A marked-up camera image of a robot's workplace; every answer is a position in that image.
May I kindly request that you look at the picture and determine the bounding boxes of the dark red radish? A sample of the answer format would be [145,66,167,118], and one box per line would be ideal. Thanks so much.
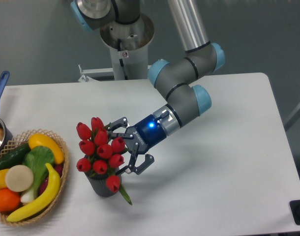
[38,164,63,195]

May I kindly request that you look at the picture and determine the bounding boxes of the orange fruit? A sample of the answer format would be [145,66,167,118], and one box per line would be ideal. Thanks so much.
[0,188,21,212]

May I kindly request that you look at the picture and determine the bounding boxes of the white metal mounting bracket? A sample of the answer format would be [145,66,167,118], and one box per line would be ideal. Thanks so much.
[77,64,153,83]

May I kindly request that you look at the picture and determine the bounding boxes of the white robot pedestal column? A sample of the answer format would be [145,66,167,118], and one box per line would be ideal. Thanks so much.
[100,13,154,81]

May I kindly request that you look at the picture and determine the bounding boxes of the green cucumber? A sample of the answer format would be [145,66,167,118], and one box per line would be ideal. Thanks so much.
[0,143,31,170]

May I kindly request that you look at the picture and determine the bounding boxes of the yellow banana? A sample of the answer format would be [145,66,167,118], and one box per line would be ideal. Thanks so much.
[6,163,60,222]

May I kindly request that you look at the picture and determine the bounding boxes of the dark grey ribbed vase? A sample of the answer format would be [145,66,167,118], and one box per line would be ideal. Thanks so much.
[77,155,122,197]

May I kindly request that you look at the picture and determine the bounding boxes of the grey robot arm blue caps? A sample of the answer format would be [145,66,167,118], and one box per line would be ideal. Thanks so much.
[71,0,225,176]

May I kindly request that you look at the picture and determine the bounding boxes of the green bok choy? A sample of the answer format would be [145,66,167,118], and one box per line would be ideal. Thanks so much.
[21,146,55,205]

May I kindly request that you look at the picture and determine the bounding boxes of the white frame at right edge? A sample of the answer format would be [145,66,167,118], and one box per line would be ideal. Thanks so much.
[283,102,300,132]

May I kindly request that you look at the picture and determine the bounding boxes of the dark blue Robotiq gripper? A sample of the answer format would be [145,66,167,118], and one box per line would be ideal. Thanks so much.
[107,115,167,176]

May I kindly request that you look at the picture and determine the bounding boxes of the red tulip bouquet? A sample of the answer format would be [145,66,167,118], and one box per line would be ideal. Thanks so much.
[76,117,132,205]

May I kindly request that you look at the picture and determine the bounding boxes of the woven wicker basket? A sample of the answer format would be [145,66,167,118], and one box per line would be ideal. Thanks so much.
[0,129,69,226]

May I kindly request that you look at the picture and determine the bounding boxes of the beige round slice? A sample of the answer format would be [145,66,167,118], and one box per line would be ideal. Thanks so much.
[5,165,34,192]

